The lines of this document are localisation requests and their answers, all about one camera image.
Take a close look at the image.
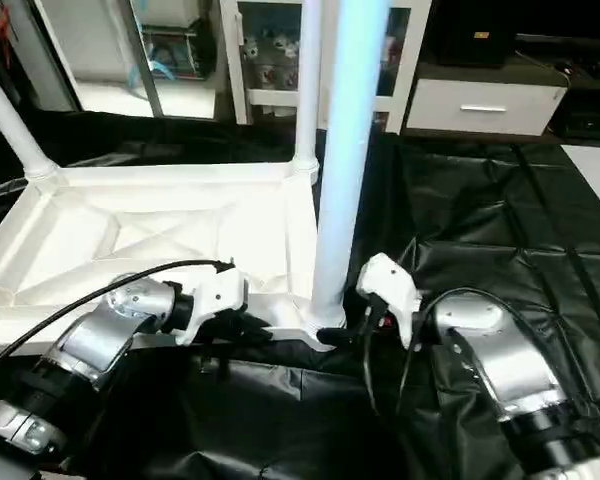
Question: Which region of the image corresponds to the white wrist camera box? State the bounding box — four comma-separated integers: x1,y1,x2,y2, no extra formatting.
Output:
173,261,250,347
354,251,425,352

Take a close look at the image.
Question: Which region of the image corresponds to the black TV stand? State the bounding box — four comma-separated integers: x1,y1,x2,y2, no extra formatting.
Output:
513,31,600,92

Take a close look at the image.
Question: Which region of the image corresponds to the white glass-door cabinet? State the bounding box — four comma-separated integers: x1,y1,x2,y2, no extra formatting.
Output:
217,0,435,135

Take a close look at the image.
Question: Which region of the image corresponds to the light blue plastic stand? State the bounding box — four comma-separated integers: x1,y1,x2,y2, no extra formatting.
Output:
126,48,175,85

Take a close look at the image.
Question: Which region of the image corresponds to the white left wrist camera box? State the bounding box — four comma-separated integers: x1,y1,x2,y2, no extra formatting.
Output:
173,261,250,347

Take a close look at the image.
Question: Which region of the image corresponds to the white drawer unit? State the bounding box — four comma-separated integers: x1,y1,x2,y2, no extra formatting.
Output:
401,77,570,137

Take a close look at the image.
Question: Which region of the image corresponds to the white plastic table top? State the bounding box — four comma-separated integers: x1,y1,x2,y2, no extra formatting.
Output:
0,156,352,360

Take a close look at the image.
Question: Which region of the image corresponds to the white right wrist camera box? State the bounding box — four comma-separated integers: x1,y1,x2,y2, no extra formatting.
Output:
354,251,425,352

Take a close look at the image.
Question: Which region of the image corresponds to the black mat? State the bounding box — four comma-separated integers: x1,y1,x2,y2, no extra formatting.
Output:
0,109,600,480

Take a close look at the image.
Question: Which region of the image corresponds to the black box with orange label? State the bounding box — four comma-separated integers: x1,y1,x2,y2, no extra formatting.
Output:
431,0,517,67

